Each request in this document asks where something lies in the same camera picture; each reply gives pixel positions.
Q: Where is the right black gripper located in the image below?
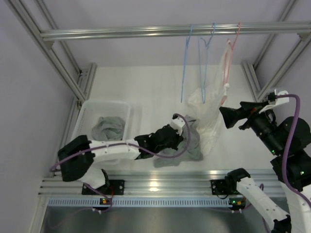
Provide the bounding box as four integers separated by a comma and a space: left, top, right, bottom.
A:
219, 100, 283, 155

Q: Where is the grey tank top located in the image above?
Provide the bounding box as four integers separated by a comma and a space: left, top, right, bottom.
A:
91, 116, 125, 141
153, 115, 203, 168

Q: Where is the light blue wire hanger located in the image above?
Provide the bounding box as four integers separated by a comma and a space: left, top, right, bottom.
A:
180, 24, 194, 103

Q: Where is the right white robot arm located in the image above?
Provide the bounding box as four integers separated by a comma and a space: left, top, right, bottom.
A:
220, 102, 311, 233

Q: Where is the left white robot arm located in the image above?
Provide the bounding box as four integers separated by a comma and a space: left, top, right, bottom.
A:
58, 124, 183, 194

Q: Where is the white tank top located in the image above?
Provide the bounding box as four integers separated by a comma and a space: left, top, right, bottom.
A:
187, 43, 228, 156

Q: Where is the white plastic basket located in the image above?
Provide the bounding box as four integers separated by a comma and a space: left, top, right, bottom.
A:
71, 100, 139, 168

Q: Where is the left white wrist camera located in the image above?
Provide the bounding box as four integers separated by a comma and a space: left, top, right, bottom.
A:
170, 115, 189, 135

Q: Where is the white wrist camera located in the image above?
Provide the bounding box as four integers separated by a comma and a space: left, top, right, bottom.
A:
170, 115, 189, 135
259, 89, 289, 114

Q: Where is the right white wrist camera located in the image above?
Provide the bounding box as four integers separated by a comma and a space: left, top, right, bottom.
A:
259, 89, 289, 114

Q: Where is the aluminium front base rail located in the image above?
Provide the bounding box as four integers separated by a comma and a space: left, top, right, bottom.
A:
37, 169, 299, 196

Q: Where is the slotted grey cable duct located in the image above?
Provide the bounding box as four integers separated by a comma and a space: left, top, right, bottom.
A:
47, 197, 232, 208

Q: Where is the pink wire hanger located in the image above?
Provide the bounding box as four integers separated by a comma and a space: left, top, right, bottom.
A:
221, 22, 242, 106

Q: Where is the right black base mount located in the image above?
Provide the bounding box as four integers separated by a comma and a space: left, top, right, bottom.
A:
210, 179, 234, 196

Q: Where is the right aluminium frame post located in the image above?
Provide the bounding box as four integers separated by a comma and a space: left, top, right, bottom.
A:
237, 0, 311, 101

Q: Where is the aluminium frame post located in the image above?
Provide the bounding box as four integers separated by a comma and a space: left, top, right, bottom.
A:
5, 0, 97, 103
237, 0, 311, 101

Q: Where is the left aluminium frame post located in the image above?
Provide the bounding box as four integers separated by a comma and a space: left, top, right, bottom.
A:
5, 0, 97, 103

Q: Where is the aluminium hanging rail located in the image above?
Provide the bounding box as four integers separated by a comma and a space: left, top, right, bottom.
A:
40, 21, 311, 41

